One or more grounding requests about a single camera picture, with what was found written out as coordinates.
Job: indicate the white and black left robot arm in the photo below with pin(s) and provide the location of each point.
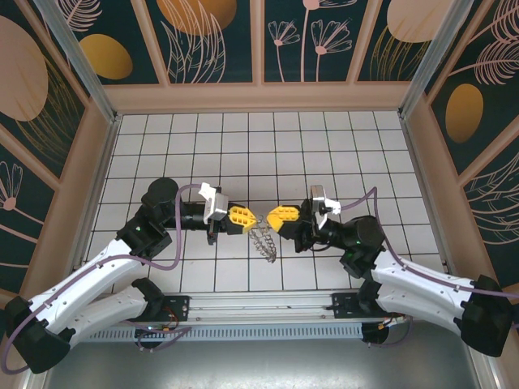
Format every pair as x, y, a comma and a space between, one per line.
81, 279

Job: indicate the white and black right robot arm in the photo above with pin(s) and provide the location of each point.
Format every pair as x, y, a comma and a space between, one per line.
413, 279

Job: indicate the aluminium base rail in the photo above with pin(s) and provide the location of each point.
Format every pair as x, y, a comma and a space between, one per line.
259, 306

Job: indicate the aluminium table edge rail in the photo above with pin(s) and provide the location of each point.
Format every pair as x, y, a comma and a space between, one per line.
416, 162
106, 154

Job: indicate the grey metal base plate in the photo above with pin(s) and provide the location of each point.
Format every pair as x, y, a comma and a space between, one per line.
259, 364

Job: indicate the aluminium corner post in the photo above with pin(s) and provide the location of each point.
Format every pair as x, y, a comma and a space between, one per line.
78, 56
431, 56

